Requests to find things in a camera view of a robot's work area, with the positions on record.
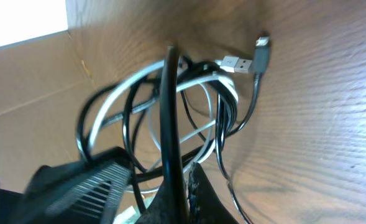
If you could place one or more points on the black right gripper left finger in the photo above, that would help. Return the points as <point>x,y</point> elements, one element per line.
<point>161,210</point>

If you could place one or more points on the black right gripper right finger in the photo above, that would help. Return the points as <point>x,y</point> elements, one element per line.
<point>205,205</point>

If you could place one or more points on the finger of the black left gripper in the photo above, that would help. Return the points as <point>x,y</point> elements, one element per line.
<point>78,192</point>

